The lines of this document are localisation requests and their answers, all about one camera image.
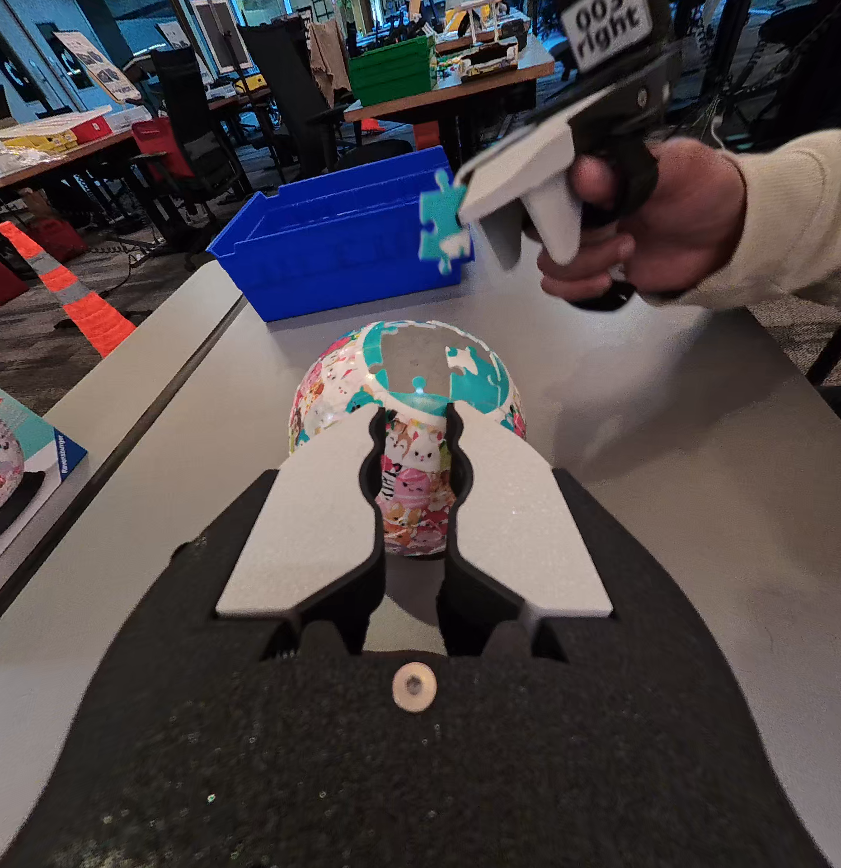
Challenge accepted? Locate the wooden background table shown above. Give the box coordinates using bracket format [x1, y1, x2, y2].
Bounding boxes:
[342, 37, 555, 170]

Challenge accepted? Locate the printed cardboard box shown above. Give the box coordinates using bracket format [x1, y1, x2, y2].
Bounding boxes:
[457, 42, 521, 84]

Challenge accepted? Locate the green plastic bin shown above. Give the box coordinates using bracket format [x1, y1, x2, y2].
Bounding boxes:
[348, 35, 438, 107]

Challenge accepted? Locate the white and red flat box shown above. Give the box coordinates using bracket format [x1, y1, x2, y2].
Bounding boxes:
[0, 105, 114, 146]

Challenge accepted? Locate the black high-back office chair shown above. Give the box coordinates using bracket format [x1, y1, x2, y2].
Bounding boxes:
[240, 17, 347, 177]

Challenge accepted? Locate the white display board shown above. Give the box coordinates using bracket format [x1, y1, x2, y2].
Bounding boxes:
[190, 0, 252, 72]

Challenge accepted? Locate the red floor box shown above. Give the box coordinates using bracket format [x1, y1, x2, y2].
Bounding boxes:
[27, 217, 89, 264]

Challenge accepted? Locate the yellow flat box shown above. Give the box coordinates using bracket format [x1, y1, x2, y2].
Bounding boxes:
[0, 130, 79, 153]

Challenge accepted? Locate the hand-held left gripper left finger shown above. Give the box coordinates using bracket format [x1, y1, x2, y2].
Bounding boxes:
[216, 403, 389, 655]

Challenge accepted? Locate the wooden side table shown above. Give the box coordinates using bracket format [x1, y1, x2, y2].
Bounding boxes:
[0, 129, 164, 225]

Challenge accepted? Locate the teal puzzle piece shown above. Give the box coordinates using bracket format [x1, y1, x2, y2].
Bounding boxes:
[418, 168, 474, 275]

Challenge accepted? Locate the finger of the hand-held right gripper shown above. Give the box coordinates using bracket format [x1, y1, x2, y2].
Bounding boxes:
[476, 202, 527, 272]
[454, 121, 575, 222]

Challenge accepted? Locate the red floor bag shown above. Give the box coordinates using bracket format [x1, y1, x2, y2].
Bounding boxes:
[0, 258, 29, 314]

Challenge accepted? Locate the wall poster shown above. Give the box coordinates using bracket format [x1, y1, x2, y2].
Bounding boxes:
[54, 30, 143, 103]

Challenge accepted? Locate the blue plastic bin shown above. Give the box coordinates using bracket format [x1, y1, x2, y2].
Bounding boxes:
[207, 146, 475, 323]

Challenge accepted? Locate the brown cloth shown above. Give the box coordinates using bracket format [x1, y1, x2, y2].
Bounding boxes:
[308, 19, 353, 109]

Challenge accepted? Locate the colourful puzzle ball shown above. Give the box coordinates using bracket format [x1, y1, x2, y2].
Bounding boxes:
[288, 319, 528, 558]

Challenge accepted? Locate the orange traffic cone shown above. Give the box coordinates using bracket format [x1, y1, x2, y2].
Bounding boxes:
[0, 220, 138, 359]

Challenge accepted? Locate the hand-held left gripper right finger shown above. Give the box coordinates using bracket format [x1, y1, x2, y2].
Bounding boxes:
[436, 400, 615, 657]

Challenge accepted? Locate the teal puzzle picture box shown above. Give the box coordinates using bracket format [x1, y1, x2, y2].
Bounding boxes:
[0, 378, 89, 574]

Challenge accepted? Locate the person's right hand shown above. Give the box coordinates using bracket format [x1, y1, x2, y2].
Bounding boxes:
[537, 137, 748, 304]

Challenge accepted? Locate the red chair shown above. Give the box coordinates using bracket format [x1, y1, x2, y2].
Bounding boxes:
[132, 118, 194, 180]

